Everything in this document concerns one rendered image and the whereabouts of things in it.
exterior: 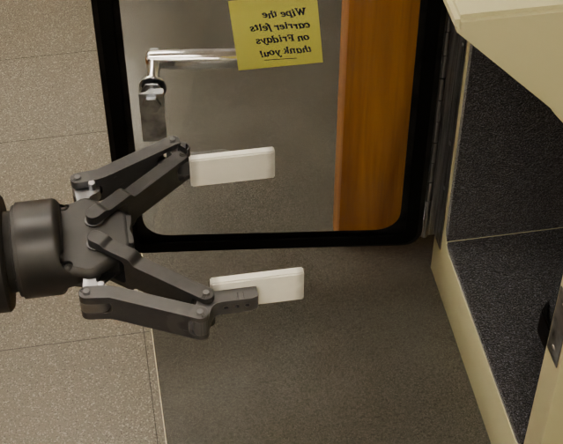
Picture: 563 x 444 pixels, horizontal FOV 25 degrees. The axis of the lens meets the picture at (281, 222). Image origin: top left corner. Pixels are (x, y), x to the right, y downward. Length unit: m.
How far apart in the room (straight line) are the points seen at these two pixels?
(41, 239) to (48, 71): 2.20
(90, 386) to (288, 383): 1.24
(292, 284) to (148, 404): 1.49
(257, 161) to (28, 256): 0.21
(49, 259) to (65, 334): 1.59
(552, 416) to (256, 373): 0.34
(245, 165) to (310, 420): 0.30
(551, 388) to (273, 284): 0.24
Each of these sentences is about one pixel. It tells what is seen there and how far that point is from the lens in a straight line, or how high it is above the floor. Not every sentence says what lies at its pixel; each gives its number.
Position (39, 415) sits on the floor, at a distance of 2.44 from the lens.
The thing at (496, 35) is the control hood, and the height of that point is 1.49.
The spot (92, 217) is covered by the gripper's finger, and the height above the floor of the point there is 1.24.
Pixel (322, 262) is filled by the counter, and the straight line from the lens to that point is 1.37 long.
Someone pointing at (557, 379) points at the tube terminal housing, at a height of 1.16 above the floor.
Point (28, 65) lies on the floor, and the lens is 3.19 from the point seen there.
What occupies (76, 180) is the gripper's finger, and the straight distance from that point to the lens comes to 1.04.
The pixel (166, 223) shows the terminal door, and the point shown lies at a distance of 1.28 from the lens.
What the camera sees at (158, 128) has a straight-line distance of 1.18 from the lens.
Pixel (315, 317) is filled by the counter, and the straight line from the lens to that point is 1.32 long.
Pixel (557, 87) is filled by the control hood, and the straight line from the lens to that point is 0.79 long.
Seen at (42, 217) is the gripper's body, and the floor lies 1.26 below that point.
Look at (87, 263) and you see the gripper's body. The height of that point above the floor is 1.24.
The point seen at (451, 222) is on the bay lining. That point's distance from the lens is 1.27.
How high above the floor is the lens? 1.94
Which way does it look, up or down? 45 degrees down
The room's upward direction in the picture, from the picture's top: straight up
